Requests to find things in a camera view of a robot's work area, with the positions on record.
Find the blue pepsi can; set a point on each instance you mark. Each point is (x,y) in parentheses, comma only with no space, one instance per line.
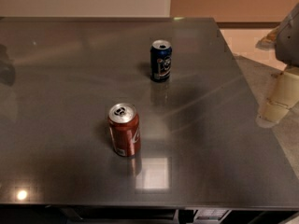
(160,60)

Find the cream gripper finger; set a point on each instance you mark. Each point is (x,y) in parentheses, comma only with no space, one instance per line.
(283,96)

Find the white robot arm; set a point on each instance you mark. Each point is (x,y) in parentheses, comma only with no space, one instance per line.
(287,40)

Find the grey panel under table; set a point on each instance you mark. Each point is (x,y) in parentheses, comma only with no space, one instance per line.
(211,214)

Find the red coke can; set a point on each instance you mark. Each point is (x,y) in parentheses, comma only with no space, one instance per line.
(123,123)

